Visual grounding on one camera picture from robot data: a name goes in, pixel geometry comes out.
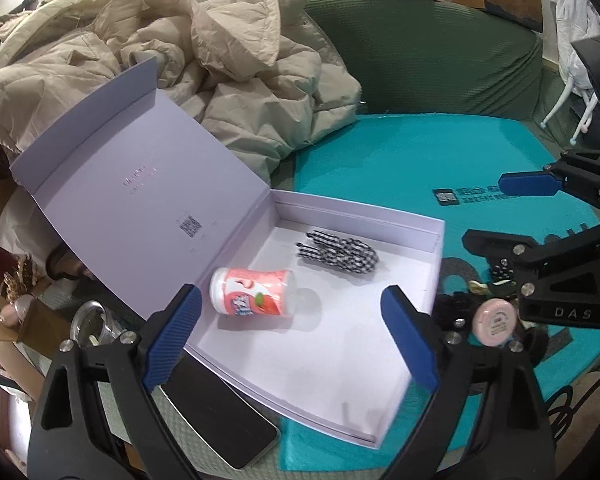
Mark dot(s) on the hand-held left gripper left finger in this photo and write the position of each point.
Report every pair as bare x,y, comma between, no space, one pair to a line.
172,340

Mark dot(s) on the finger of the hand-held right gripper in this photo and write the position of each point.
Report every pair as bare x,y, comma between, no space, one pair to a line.
527,183
545,265

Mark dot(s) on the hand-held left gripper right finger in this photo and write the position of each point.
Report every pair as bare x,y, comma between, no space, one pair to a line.
410,345

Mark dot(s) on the cream hair claw clip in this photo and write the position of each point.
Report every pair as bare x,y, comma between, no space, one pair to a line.
479,288

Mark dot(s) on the pink round compact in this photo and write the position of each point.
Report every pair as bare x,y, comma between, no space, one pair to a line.
495,322

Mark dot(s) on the lavender gift box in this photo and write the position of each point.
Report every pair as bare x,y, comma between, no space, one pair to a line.
130,200

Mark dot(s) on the white drying rack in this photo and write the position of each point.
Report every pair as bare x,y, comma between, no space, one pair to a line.
587,110

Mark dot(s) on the white garment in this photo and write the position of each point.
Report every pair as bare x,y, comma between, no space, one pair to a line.
570,35

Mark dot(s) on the glass jar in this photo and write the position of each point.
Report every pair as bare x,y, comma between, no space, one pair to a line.
100,322

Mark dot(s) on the pink gum bottle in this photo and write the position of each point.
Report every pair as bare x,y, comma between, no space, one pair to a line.
252,292

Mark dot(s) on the teal foam mat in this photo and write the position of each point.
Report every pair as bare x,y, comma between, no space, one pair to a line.
430,160

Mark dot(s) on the black smartphone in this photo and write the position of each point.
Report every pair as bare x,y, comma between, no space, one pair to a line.
230,430

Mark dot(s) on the black white gingham scrunchie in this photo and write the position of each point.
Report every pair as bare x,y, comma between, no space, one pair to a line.
340,252

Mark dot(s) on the small brown cardboard box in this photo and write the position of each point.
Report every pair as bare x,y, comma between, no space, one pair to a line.
25,327

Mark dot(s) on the green sofa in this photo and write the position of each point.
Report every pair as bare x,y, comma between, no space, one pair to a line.
430,60

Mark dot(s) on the gold brown ornament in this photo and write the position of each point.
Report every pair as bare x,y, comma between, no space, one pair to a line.
17,277

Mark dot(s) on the white plastic bag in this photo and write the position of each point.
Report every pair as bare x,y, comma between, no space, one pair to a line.
20,230

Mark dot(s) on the beige down jacket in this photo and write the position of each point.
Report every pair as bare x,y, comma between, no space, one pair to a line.
230,60

